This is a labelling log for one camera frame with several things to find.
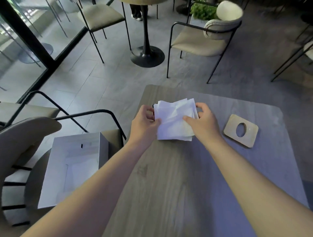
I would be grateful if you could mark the round table with black pedestal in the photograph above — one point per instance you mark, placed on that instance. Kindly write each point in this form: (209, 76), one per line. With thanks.
(146, 55)

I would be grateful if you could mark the person's left thumb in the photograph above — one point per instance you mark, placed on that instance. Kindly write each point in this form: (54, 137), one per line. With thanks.
(156, 122)

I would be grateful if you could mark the person's right thumb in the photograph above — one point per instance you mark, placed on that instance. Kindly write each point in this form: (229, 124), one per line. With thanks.
(190, 120)

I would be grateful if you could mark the white cardboard box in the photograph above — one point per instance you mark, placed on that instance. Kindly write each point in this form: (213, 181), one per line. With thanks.
(75, 158)

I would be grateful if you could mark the person's left forearm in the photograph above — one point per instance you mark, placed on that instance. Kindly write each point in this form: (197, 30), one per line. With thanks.
(93, 195)

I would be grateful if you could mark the wooden lid with oval hole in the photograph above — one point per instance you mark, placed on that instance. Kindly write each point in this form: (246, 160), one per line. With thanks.
(250, 130)

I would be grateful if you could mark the beige chair with black slats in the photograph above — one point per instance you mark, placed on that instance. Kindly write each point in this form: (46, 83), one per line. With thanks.
(22, 139)

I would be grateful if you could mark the person's right hand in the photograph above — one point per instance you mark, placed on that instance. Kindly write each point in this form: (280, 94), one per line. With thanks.
(206, 127)

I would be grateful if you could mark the beige chair with boucle backrest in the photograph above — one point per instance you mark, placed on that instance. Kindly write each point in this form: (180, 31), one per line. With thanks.
(198, 41)

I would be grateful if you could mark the round grey outdoor table base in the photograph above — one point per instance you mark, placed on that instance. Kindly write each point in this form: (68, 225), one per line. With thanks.
(36, 52)

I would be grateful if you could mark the person's left hand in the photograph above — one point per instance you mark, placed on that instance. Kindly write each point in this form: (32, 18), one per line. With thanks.
(143, 127)

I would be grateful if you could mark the green potted plant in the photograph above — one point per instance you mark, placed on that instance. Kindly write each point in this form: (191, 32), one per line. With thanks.
(203, 11)

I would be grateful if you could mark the stack of white paper napkins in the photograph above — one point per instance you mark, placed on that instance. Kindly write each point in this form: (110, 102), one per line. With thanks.
(174, 119)

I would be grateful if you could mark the beige chair with black frame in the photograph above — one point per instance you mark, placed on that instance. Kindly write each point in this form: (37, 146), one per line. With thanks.
(29, 111)
(102, 16)
(308, 48)

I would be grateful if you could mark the person's right forearm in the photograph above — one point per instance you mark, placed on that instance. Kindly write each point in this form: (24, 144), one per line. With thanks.
(254, 190)

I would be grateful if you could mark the black glass door frame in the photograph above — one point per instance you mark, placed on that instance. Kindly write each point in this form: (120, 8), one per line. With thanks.
(31, 41)

